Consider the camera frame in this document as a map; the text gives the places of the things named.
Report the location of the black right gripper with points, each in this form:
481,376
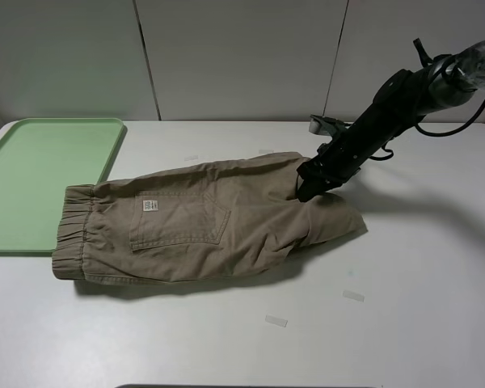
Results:
335,163

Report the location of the khaki shorts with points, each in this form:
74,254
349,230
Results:
213,220

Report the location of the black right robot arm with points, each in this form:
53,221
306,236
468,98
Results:
403,101

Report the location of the green plastic tray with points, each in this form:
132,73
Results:
39,159

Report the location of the clear tape strip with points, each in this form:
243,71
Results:
280,322
353,295

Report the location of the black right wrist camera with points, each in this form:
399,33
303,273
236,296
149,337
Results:
327,126

